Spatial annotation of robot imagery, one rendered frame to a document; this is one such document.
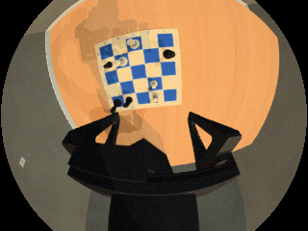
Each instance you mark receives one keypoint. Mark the blue and cream chessboard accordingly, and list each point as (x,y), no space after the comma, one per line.
(145,63)

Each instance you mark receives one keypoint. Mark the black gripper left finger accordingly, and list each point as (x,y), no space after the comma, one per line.
(90,131)

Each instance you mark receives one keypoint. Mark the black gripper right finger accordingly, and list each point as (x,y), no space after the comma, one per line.
(224,139)

